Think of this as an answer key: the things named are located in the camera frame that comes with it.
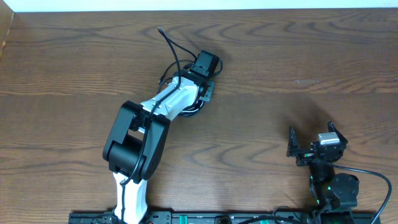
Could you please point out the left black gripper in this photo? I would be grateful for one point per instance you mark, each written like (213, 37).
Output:
(211, 84)

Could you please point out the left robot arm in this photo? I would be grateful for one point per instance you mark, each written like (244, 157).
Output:
(136, 142)

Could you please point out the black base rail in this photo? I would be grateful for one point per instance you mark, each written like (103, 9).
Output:
(163, 217)

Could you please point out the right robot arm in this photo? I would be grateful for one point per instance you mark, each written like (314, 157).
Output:
(336, 194)

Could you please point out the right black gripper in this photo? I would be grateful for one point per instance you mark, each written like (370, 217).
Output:
(305, 155)

